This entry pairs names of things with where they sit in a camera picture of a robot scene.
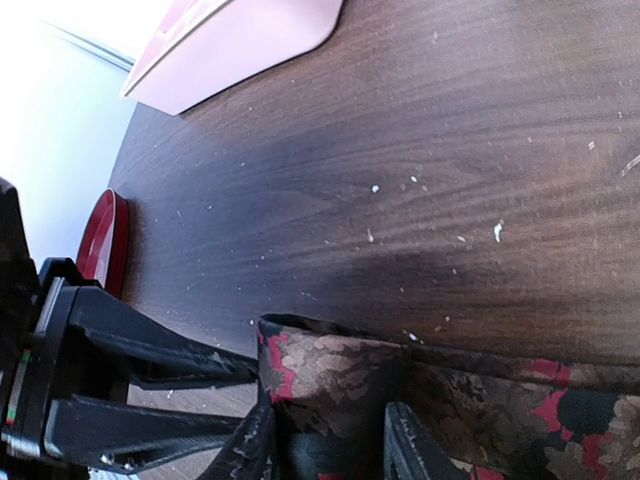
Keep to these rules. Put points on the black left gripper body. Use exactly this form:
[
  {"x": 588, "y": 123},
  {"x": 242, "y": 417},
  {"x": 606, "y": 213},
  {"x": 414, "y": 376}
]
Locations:
[{"x": 35, "y": 311}]

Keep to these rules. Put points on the dark floral patterned tie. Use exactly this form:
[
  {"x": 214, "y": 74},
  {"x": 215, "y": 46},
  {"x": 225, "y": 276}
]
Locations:
[{"x": 495, "y": 417}]

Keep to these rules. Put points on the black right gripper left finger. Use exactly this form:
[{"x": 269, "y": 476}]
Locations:
[{"x": 250, "y": 453}]

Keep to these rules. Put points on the pink divided organizer box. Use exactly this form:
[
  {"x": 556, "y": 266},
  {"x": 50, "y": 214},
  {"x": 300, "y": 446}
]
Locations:
[{"x": 201, "y": 48}]

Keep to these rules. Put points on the red round tray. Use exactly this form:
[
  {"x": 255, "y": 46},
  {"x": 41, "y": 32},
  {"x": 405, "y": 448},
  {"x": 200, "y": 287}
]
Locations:
[{"x": 103, "y": 251}]

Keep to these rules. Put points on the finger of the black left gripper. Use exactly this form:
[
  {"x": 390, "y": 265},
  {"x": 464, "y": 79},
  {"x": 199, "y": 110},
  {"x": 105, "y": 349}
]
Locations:
[
  {"x": 83, "y": 427},
  {"x": 150, "y": 355}
]

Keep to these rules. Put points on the left aluminium corner post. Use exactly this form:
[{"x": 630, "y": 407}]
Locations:
[{"x": 91, "y": 47}]

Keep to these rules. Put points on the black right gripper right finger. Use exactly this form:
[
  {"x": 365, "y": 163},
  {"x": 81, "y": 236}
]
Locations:
[{"x": 409, "y": 450}]

